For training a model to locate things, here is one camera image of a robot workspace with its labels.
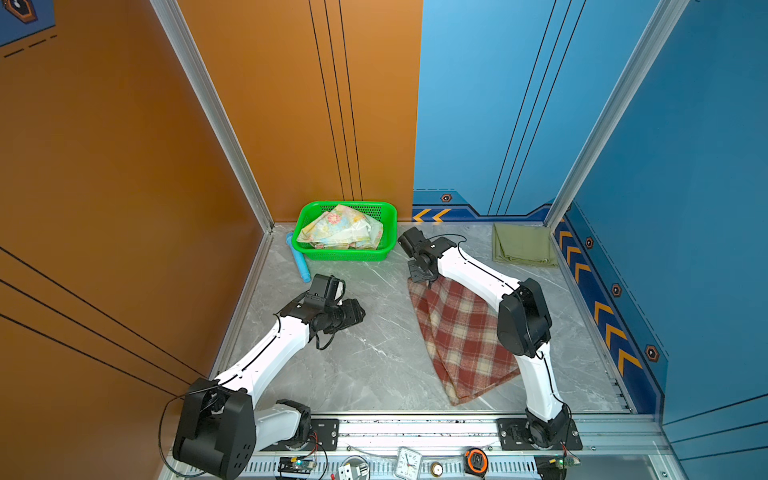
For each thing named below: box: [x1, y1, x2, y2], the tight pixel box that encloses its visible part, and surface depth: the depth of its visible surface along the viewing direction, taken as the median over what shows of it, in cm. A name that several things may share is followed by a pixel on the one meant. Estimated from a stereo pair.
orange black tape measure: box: [464, 448, 489, 479], surface depth 69 cm
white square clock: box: [395, 446, 423, 480], surface depth 70 cm
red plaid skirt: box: [408, 276, 522, 406], surface depth 88 cm
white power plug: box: [338, 455, 371, 480], surface depth 64 cm
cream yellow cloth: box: [296, 204, 383, 250], surface depth 114 cm
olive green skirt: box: [492, 223, 559, 267], surface depth 112 cm
